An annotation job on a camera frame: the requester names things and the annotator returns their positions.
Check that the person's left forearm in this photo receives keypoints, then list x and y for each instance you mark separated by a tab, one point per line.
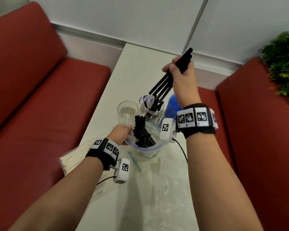
57	199

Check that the green plant hedge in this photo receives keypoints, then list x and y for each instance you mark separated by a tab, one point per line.
281	62

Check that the bag of black straws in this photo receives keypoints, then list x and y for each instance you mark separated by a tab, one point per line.
142	134

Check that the black right wristband with markers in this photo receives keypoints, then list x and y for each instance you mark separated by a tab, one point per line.
200	131

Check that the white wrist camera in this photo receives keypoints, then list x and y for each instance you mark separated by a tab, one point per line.
121	176
167	135

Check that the clear glass jar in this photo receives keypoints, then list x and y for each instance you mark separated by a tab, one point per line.
127	110
156	117

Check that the small bunch of blue straws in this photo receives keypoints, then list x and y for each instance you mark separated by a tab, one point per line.
172	105

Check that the red sofa beside plant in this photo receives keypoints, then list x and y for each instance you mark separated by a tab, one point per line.
260	146

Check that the person's right forearm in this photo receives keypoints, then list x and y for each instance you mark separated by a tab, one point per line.
219	185

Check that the clear plastic bag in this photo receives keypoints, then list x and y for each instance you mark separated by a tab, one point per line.
171	194

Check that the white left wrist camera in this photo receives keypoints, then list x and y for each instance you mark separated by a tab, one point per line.
121	176

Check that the person's right hand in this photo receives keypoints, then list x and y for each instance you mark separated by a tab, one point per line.
186	88

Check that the black left wristband with markers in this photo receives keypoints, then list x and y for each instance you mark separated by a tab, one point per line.
100	156

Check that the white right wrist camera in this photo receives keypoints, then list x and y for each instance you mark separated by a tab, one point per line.
167	135

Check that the small bunch of black straws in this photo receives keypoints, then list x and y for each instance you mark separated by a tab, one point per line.
150	115
163	84

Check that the person's left hand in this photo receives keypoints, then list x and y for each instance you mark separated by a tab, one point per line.
119	134

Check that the clear bag with white strips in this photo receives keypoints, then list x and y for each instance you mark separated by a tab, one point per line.
154	149

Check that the black wristband with markers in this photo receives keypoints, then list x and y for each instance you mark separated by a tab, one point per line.
200	131
100	156

